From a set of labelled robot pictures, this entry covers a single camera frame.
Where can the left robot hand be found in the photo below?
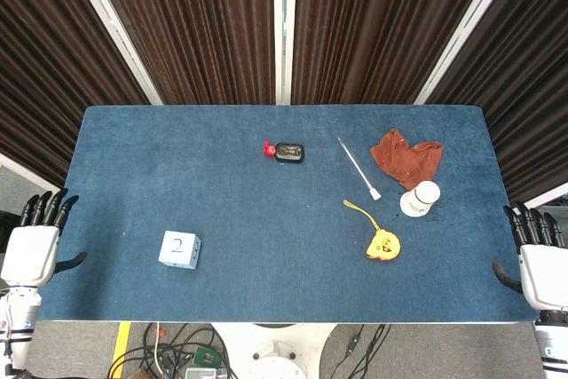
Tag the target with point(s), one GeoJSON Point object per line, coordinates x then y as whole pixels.
{"type": "Point", "coordinates": [31, 255]}

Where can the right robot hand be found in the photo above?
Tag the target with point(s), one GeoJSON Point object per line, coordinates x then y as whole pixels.
{"type": "Point", "coordinates": [543, 272]}

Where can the pale blue numbered cube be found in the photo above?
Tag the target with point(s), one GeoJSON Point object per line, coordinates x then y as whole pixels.
{"type": "Point", "coordinates": [177, 248]}

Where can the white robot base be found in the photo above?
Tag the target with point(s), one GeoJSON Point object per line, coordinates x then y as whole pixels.
{"type": "Point", "coordinates": [275, 352]}

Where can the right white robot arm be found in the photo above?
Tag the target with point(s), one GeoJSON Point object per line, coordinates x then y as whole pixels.
{"type": "Point", "coordinates": [552, 343]}

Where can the yellow floor tape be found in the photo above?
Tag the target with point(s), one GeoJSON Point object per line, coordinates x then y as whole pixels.
{"type": "Point", "coordinates": [120, 348]}

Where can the white paper cup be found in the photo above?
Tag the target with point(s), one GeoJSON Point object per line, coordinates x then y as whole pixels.
{"type": "Point", "coordinates": [419, 201]}

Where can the yellow tape measure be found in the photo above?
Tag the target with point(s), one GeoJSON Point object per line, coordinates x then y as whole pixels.
{"type": "Point", "coordinates": [382, 246]}

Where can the brown crumpled cloth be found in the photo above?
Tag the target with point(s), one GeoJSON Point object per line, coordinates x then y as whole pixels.
{"type": "Point", "coordinates": [406, 159]}

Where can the brown pleated curtain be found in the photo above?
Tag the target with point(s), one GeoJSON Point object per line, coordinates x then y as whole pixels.
{"type": "Point", "coordinates": [40, 64]}
{"type": "Point", "coordinates": [377, 19]}
{"type": "Point", "coordinates": [199, 19]}
{"type": "Point", "coordinates": [532, 86]}

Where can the green circuit board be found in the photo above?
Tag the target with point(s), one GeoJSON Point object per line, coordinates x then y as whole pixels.
{"type": "Point", "coordinates": [205, 357]}

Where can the white thin stick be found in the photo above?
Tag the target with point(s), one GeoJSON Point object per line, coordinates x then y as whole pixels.
{"type": "Point", "coordinates": [357, 167]}

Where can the blue table mat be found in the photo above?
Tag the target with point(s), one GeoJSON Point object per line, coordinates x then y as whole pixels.
{"type": "Point", "coordinates": [266, 219]}

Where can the white frame rail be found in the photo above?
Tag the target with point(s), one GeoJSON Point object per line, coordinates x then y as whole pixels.
{"type": "Point", "coordinates": [548, 196]}

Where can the white frame post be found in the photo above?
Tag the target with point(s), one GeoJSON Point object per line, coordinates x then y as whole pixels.
{"type": "Point", "coordinates": [470, 24]}
{"type": "Point", "coordinates": [284, 28]}
{"type": "Point", "coordinates": [113, 28]}

